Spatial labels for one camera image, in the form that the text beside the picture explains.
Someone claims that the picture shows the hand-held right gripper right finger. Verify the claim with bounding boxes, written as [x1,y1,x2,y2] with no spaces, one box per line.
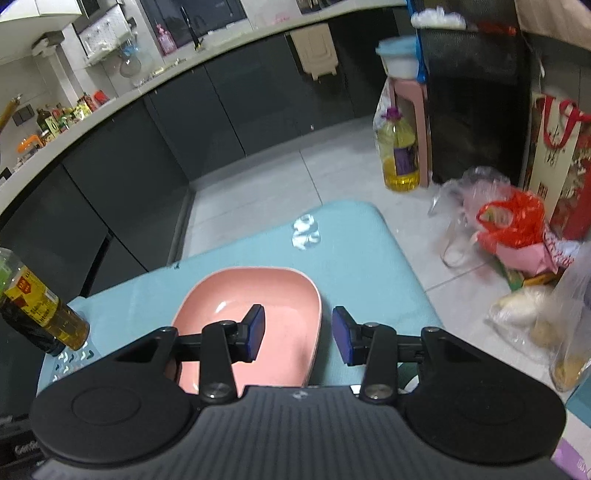
[332,305,467,403]

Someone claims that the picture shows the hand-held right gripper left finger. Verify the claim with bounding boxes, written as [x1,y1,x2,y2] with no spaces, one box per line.
[113,303,267,403]

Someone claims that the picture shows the pink square plate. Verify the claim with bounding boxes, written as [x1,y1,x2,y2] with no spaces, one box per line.
[171,268,323,395]

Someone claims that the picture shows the light blue tablecloth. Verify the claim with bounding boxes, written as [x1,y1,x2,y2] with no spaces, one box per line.
[36,199,446,402]

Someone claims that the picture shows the dark green wavy mat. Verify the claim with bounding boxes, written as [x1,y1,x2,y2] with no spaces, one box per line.
[396,362,423,395]

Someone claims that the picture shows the dark vinegar bottle green label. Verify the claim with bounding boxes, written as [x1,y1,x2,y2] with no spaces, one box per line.
[0,248,65,356]

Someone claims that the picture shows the oil bottle yellow label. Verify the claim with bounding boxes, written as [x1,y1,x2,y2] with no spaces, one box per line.
[4,264,90,352]

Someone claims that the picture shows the clear bag of white food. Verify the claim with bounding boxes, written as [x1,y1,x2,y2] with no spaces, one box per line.
[485,284,555,361]

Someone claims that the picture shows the yellow cooking oil jug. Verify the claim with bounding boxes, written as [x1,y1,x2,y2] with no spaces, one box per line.
[376,107,421,192]

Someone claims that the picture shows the clear plastic bag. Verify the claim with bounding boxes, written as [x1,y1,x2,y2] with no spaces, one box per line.
[427,167,513,268]

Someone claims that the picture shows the pink plastic bag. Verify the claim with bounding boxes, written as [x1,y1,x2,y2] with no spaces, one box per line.
[496,240,583,278]

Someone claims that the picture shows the red plastic bag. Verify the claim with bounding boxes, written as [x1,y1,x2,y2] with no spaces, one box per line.
[476,191,546,252]

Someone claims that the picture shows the pink plastic stool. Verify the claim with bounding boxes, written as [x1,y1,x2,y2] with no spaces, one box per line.
[388,76,432,188]

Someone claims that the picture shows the dark grey kitchen cabinets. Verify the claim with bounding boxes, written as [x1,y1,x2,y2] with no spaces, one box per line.
[0,9,416,315]

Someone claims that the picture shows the translucent white plastic bag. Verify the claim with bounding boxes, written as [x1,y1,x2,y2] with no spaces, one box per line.
[549,249,591,393]

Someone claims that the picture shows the patterned white plastic bag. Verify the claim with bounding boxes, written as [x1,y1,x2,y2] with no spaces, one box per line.
[373,83,398,139]

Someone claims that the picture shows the red gift bag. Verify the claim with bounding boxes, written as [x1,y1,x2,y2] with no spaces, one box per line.
[522,92,591,241]

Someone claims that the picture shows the black mesh rack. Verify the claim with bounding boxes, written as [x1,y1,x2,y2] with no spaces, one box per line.
[409,0,532,185]

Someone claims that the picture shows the white container blue lid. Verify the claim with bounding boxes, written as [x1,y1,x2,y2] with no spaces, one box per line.
[375,37,421,78]

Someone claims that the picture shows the beige hanging bin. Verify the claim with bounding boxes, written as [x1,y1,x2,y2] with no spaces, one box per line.
[291,25,342,84]

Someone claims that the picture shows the cluster of condiment bottles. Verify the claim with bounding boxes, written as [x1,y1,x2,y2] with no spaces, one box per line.
[36,90,112,139]

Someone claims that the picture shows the orange lidded container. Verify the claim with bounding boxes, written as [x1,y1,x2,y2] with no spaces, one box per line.
[16,134,47,156]

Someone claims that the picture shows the hanging clear scoop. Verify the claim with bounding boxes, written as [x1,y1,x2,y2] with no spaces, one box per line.
[119,39,141,79]

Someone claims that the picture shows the pink soap bottle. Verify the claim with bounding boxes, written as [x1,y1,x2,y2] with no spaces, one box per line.
[156,24,174,56]

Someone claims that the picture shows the black faucet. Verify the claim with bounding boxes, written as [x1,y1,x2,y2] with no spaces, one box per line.
[180,6,204,51]

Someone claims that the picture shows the dark window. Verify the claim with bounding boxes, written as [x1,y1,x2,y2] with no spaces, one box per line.
[139,0,247,51]

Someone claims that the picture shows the small white plastic bag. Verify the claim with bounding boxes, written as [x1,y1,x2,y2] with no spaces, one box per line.
[411,9,467,31]

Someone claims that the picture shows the white water purifier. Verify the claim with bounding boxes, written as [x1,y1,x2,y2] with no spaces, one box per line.
[76,9,139,65]

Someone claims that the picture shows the white upper cabinet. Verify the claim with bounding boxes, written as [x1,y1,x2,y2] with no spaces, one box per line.
[0,0,88,63]

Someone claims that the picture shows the black wok wooden handle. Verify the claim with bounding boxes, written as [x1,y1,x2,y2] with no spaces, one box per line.
[0,95,23,130]

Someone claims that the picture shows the black white wall device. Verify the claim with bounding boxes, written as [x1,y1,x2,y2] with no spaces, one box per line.
[31,30,65,56]

